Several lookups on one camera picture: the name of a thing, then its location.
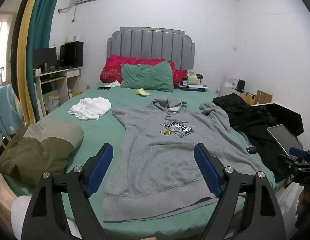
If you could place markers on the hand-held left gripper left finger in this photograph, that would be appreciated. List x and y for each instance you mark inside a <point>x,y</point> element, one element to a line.
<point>102,165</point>

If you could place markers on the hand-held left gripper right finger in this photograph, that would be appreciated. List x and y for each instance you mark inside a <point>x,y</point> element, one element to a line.
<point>206,167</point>

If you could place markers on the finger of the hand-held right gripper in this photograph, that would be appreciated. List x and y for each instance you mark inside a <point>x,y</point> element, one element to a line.
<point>297,152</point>

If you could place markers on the grey hoodie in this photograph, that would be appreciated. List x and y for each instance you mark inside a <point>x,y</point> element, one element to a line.
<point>165,160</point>

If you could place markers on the pile of black clothes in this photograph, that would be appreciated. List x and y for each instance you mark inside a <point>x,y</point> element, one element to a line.
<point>255,122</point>

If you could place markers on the olive folded clothes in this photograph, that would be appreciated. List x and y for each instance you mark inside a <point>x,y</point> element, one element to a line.
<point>39,152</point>

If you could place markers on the bed with green sheet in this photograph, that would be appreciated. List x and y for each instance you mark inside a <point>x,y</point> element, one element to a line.
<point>102,130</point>

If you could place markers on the black car key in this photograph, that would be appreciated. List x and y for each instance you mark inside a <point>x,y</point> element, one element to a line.
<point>251,150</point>

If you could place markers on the white crumpled cloth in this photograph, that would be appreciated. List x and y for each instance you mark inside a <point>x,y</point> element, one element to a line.
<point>95,105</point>

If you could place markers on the cardboard boxes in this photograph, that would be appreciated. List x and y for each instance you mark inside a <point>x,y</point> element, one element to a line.
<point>260,97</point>

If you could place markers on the black phone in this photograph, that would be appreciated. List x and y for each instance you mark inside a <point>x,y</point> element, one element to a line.
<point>103,88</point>

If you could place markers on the white paper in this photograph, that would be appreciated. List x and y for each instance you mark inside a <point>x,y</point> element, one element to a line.
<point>113,84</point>

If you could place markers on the white box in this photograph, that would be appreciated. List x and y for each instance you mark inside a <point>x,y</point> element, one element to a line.
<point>231,82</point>

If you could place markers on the colourful snack bag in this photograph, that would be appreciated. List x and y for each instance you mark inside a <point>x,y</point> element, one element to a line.
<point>191,76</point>

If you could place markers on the red pillow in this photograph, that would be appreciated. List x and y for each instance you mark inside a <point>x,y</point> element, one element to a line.
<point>112,70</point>

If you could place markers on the light wooden desk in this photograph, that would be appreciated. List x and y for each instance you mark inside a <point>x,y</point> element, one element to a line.
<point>72,73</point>

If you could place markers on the green pillow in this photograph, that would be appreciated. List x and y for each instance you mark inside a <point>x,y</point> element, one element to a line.
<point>145,77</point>

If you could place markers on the teal printed cloth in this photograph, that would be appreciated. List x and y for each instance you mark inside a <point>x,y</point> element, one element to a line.
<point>7,110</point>

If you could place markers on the black computer tower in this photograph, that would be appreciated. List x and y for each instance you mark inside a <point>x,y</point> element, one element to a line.
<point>72,53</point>

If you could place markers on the black monitor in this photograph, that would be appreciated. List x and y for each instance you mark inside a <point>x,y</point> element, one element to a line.
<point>44,57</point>

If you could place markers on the yellow curtain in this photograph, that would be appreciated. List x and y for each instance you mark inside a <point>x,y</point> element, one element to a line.
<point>26,42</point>

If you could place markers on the glass balcony door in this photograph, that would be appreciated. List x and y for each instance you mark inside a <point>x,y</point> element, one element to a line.
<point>2,42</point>

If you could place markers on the teal curtain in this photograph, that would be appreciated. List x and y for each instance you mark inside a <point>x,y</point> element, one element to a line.
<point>42,17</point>

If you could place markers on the smartphone on mount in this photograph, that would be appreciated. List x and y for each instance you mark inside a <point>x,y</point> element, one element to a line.
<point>282,137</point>

